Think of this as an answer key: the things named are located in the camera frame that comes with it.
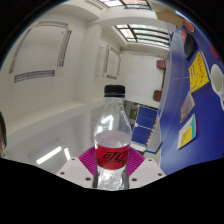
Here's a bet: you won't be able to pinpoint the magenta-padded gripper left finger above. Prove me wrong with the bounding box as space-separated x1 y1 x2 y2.
55 146 99 190

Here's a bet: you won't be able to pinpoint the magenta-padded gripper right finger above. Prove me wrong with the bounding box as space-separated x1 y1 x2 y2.
124 147 167 190

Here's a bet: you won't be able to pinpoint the clear red-labelled drink bottle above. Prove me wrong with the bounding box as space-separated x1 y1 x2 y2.
93 84 133 191

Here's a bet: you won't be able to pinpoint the ceiling lights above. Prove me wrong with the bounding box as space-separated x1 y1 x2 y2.
34 145 72 166

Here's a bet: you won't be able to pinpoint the blue partition screens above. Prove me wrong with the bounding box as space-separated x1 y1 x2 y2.
131 105 159 146

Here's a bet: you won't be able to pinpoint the blue and yellow book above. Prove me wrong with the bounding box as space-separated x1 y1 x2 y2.
176 113 198 150

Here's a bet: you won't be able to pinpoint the brown armchair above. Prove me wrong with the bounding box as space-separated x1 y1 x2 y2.
152 89 163 103
156 58 167 70

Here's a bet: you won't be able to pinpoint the grey booklet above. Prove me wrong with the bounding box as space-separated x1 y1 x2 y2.
179 90 196 124

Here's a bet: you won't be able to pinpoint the white mug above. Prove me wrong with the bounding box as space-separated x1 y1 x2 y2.
210 63 224 111

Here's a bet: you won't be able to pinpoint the black paddle case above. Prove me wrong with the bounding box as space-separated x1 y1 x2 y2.
183 32 196 61

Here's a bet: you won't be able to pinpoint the flat round red coaster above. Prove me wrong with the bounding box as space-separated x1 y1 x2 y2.
209 44 220 61

